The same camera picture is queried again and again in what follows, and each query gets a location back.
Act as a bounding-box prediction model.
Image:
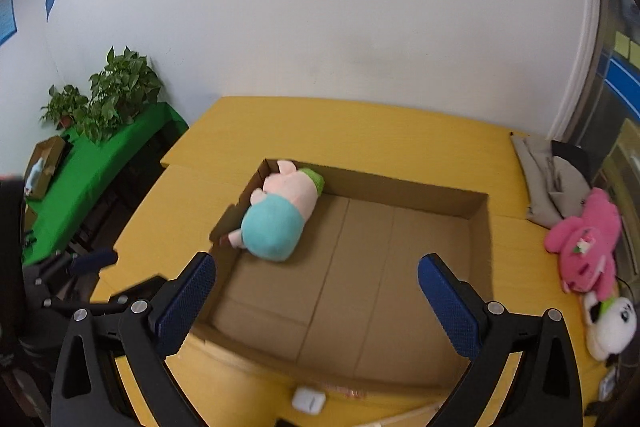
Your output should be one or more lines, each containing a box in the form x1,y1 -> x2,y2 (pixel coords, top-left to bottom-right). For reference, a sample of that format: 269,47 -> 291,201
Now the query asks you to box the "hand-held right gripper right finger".
417,253 -> 586,427

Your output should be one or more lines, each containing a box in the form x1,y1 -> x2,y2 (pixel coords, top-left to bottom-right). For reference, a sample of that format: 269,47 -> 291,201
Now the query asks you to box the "small potted green plant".
40,85 -> 89,130

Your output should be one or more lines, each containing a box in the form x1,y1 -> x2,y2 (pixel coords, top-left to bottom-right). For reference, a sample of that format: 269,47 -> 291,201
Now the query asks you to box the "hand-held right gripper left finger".
50,251 -> 217,427

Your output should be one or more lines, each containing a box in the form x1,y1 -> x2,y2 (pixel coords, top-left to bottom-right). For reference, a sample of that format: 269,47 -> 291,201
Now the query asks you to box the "grey folded cloth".
510,133 -> 557,228

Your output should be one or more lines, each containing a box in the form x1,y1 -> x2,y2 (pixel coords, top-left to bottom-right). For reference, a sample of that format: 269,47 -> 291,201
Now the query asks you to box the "green covered side table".
22,102 -> 190,266

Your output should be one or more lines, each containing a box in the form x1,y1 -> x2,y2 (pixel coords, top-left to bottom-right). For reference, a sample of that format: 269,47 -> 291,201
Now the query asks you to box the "pink and teal pig plush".
220,159 -> 326,263

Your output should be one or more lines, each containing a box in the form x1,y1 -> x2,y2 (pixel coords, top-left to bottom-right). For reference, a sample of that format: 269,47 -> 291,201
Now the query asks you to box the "pink plush toy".
544,188 -> 622,304

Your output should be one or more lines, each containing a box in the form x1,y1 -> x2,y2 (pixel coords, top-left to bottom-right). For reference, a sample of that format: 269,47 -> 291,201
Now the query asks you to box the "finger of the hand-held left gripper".
87,276 -> 168,315
24,248 -> 120,290

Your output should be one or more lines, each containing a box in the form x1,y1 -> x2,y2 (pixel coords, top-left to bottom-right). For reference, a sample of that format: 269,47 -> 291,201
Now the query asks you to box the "large potted green plant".
75,47 -> 164,144

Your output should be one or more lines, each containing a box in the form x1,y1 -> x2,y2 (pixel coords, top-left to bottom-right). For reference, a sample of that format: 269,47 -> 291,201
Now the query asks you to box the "white earbuds case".
291,387 -> 325,413

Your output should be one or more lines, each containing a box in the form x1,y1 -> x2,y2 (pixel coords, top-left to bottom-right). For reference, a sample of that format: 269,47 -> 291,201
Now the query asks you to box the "blue wall poster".
0,0 -> 18,47

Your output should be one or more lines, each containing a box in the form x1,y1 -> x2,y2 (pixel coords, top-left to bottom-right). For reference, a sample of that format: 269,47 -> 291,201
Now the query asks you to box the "light grey plush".
547,155 -> 594,229

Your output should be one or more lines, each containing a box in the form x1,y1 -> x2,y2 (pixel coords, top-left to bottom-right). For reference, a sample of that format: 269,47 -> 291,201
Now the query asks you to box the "white panda plush toy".
580,292 -> 637,361

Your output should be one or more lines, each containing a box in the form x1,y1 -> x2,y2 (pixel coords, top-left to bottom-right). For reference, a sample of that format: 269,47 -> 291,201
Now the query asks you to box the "glass partition with blue stripe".
570,0 -> 640,268

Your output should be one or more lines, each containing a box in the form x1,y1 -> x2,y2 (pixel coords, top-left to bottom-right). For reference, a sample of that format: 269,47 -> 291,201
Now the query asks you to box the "small cardboard box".
22,136 -> 69,198

